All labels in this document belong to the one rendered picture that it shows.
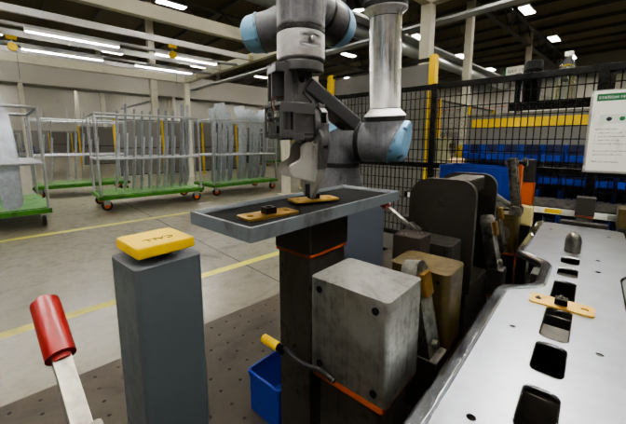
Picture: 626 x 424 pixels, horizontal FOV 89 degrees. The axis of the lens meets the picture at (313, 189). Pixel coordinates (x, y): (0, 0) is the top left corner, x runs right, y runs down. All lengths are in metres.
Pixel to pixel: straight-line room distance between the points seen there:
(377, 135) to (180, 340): 0.70
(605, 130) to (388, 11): 1.01
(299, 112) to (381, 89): 0.46
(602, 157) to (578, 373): 1.21
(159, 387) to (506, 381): 0.37
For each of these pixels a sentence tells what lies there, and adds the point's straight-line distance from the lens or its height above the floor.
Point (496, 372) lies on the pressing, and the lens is 0.47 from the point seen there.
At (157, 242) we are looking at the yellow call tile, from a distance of 0.37.
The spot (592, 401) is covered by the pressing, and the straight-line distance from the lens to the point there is 0.49.
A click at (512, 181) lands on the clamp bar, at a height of 1.15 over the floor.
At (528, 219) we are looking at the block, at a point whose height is 1.03.
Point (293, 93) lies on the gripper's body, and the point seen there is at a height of 1.34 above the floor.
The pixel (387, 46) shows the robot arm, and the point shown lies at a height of 1.51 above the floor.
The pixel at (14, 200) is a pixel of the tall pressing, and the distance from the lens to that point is 6.38.
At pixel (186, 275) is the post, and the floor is 1.12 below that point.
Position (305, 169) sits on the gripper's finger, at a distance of 0.50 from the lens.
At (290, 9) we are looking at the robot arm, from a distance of 0.53.
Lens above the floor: 1.26
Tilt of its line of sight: 8 degrees down
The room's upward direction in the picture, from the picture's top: straight up
